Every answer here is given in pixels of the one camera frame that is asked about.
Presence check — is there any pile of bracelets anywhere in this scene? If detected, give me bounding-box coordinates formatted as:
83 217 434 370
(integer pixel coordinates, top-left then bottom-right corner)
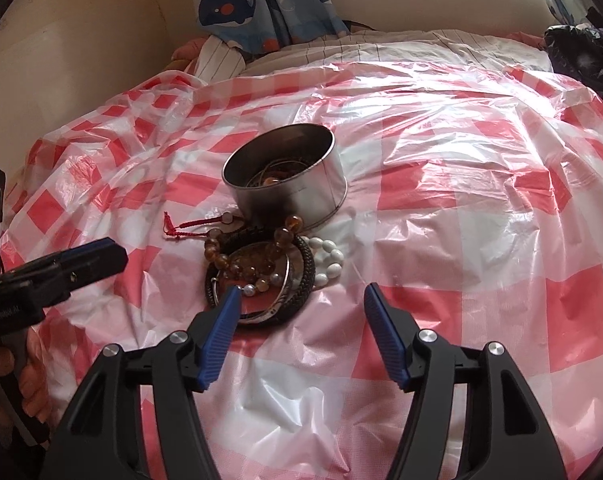
162 210 317 328

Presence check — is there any white pearl bead bracelet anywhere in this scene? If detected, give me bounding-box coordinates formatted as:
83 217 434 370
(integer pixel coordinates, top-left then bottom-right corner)
300 235 346 290

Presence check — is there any person's left hand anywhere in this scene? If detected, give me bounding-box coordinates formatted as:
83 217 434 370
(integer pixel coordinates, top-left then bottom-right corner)
0 328 50 450

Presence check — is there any red white checkered plastic sheet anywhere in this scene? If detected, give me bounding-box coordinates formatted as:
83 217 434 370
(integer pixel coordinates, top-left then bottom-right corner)
1 62 603 479

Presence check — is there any round silver metal tin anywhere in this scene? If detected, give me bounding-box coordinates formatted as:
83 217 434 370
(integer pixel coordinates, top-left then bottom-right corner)
222 124 348 229

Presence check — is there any striped white pillow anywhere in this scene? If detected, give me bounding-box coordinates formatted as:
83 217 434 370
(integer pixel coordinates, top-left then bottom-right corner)
186 36 246 84

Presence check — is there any blue whale print curtain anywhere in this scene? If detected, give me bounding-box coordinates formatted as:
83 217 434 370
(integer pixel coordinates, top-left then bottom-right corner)
193 0 349 55

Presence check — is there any pile of dark clothes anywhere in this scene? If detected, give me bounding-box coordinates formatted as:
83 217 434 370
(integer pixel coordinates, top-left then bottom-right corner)
543 6 603 100

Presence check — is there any striped beige bed sheet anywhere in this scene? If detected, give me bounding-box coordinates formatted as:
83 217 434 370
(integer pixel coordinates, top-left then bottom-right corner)
242 29 552 76

